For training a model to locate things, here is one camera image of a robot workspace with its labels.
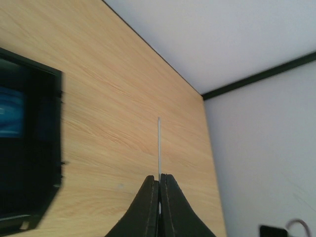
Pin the black aluminium frame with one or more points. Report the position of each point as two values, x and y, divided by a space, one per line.
279 69

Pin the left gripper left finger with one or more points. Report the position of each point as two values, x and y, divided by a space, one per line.
141 218

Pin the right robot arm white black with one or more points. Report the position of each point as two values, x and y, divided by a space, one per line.
270 231

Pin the black tray right compartment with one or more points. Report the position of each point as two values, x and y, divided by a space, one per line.
31 166

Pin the blue VIP card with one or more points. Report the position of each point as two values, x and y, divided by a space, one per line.
159 149

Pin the blue card in tray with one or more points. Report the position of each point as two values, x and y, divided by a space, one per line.
12 108

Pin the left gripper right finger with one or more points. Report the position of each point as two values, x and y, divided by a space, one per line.
177 218

